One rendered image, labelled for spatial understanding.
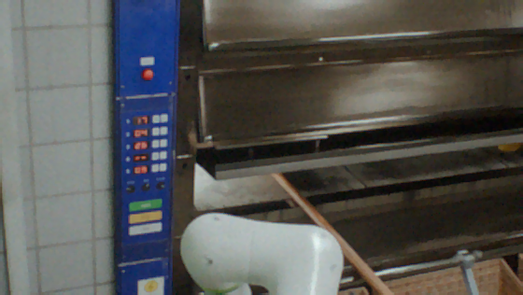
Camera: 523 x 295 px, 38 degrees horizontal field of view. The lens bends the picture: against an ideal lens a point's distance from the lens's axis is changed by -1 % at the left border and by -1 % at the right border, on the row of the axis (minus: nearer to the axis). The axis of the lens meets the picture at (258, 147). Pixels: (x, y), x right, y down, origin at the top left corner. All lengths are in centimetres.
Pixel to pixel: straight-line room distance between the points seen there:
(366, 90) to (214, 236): 107
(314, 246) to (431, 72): 119
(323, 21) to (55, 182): 83
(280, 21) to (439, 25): 51
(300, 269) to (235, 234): 13
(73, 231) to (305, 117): 72
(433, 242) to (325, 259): 141
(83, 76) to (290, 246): 84
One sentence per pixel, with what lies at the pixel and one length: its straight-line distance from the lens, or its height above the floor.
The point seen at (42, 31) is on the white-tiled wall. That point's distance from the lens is 188.
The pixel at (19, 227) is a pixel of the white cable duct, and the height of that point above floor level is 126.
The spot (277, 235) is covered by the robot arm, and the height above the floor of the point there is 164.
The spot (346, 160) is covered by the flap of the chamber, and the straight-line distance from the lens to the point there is 213.
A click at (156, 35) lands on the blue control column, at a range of 190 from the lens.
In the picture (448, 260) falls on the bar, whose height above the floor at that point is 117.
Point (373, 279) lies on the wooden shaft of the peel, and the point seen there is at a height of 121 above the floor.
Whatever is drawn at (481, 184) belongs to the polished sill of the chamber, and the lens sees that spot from 269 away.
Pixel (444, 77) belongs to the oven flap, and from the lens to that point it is 241.
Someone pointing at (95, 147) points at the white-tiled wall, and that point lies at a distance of 201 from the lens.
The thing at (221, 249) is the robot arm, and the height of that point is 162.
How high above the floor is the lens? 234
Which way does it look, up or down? 26 degrees down
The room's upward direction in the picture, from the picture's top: 5 degrees clockwise
